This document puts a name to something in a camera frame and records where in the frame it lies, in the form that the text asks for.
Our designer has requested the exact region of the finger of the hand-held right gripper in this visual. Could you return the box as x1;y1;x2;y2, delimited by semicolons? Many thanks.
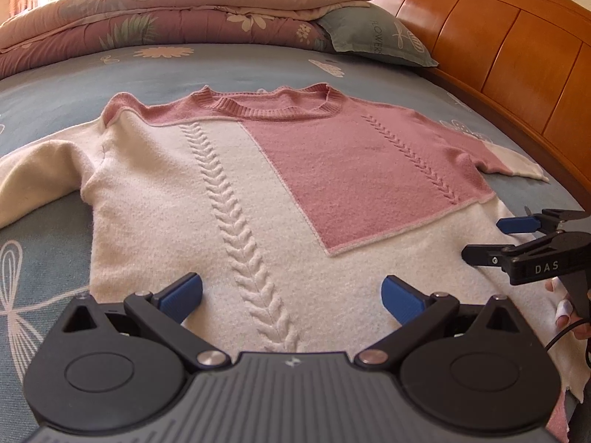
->
498;209;591;236
462;241;520;271

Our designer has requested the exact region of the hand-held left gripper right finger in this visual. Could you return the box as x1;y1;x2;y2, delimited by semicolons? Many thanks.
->
355;275;523;373

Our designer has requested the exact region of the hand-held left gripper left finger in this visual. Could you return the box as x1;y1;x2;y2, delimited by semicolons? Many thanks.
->
62;272;232;373

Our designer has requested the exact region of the pink and white knit sweater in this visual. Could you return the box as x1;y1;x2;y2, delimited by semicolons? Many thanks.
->
0;84;585;443

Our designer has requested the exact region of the person's right hand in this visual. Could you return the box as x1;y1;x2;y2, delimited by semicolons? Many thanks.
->
545;278;591;339

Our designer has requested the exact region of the wooden headboard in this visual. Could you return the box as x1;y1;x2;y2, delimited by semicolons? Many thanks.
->
342;0;591;215

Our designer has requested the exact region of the grey-green printed pillow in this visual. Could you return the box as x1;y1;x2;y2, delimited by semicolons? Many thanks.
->
316;2;439;68

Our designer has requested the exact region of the pink floral quilt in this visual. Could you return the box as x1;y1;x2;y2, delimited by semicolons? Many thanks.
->
0;0;377;79

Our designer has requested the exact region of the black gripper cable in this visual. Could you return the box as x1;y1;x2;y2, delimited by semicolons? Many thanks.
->
545;316;591;381

